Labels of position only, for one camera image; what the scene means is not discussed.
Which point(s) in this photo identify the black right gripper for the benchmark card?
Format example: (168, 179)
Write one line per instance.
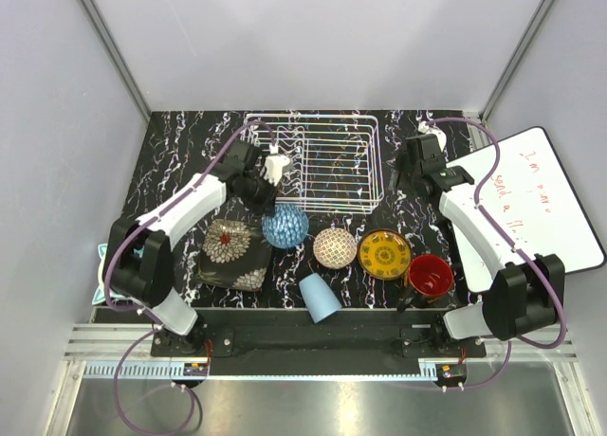
(393, 181)

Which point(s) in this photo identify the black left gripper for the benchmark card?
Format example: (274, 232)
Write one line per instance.
(267, 205)

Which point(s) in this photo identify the blue patterned bowl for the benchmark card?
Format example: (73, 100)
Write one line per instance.
(287, 227)

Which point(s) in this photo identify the white wire dish rack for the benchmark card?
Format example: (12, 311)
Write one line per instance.
(337, 164)

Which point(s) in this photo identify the black floral square plate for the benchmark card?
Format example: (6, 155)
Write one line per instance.
(234, 255)

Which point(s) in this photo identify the beige patterned bowl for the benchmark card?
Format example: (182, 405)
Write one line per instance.
(335, 248)

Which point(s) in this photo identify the light blue plastic cup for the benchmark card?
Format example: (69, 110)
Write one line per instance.
(318, 298)

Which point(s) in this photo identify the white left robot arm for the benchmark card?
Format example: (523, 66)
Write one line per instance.
(138, 269)

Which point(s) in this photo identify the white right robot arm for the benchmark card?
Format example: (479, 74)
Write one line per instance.
(526, 292)

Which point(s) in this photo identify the black marble pattern mat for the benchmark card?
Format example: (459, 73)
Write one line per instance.
(179, 144)

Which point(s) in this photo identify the yellow patterned plate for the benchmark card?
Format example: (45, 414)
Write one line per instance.
(385, 255)

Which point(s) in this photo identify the red and black mug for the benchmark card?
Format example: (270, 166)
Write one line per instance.
(428, 279)

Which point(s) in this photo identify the white dry-erase board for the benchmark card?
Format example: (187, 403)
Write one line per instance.
(532, 198)

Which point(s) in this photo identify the teal cat-ear headphones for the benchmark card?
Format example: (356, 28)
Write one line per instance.
(115, 301)

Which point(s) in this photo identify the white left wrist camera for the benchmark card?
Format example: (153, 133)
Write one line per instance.
(276, 165)

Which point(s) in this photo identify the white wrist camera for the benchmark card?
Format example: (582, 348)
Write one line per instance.
(276, 165)
(424, 128)

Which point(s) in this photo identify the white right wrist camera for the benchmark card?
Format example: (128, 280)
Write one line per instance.
(424, 128)

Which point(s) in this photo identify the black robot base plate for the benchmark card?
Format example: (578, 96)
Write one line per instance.
(283, 343)

